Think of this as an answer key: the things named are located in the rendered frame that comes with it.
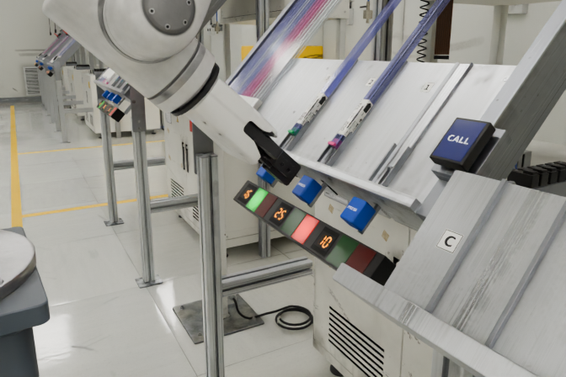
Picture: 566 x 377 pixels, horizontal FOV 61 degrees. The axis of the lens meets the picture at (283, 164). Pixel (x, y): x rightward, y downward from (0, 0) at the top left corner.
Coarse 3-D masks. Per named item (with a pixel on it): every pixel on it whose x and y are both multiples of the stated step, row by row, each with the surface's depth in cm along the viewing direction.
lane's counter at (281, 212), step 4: (280, 204) 68; (284, 204) 67; (280, 208) 67; (284, 208) 67; (288, 208) 66; (276, 212) 67; (280, 212) 67; (284, 212) 66; (288, 212) 66; (272, 216) 67; (276, 216) 67; (280, 216) 66; (284, 216) 66; (272, 220) 67; (276, 220) 66; (280, 220) 66; (276, 224) 66
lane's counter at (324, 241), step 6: (324, 228) 59; (324, 234) 58; (330, 234) 57; (336, 234) 57; (318, 240) 58; (324, 240) 57; (330, 240) 57; (312, 246) 58; (318, 246) 57; (324, 246) 57; (330, 246) 56; (318, 252) 57; (324, 252) 56
